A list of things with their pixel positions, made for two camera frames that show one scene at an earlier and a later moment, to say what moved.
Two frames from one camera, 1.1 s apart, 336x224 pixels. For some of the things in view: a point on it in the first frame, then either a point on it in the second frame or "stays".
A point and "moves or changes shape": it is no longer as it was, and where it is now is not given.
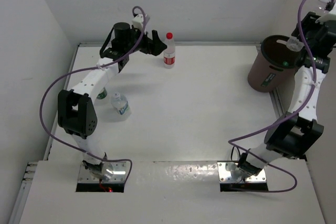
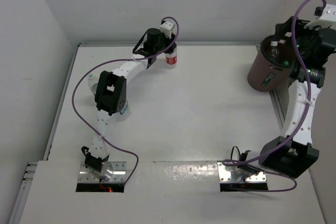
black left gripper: (153, 46) to (168, 41)
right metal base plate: (226, 176) stays
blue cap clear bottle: (294, 44) moves or changes shape
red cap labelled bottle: (169, 56) stays
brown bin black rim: (275, 63) stays
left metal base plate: (119, 173) stays
